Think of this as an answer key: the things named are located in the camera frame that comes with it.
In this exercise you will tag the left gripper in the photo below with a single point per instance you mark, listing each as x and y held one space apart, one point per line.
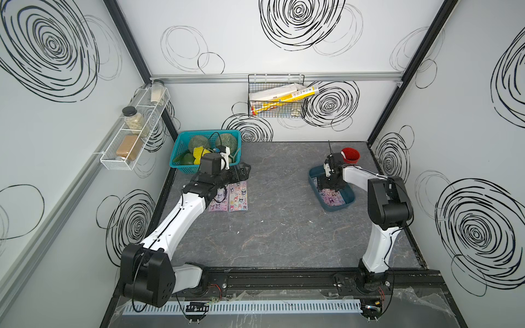
243 175

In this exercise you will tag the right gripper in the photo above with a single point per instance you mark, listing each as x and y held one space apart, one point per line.
321 183

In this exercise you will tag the dark teal storage box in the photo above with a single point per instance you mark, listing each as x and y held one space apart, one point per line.
347 192

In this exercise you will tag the blue glitter sticker sheet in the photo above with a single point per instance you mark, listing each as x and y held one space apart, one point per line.
332 198

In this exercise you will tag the purple Kuromi sticker sheet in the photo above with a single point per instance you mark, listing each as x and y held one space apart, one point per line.
220 202

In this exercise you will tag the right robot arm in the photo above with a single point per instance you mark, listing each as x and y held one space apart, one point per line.
389 208

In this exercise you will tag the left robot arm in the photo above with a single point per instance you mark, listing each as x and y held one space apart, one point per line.
164 246

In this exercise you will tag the yellow foil box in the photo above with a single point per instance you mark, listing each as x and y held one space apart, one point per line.
283 99

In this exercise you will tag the red cup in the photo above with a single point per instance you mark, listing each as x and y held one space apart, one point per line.
350 155

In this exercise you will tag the right green melon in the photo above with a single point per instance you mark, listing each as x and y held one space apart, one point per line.
227 140

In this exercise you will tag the green melon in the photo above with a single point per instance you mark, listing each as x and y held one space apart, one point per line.
197 141
227 140

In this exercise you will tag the left green melon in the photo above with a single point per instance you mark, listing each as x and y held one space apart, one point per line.
197 141

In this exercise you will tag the green toy cucumber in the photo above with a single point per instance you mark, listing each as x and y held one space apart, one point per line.
184 159

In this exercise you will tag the teal plastic basket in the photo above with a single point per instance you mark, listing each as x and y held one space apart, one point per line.
182 148

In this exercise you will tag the white paper package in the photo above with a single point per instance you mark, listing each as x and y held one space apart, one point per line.
276 92

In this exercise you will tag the clear lid jar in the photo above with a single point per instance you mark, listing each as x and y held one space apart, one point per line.
157 90

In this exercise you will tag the black lid spice jar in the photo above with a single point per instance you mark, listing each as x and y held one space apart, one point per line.
133 119

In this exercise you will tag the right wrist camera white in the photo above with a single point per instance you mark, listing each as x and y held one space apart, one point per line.
327 169

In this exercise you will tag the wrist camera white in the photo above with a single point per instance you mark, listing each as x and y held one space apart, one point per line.
327 169
224 152

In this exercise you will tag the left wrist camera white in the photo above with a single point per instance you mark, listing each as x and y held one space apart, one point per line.
224 152

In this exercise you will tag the black wire wall basket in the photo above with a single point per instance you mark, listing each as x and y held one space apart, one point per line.
260 82

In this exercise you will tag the white wire wall shelf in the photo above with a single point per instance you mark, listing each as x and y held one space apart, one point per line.
143 129

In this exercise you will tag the white slotted cable duct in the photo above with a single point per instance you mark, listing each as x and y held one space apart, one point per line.
298 306

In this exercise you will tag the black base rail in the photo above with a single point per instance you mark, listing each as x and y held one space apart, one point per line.
225 281

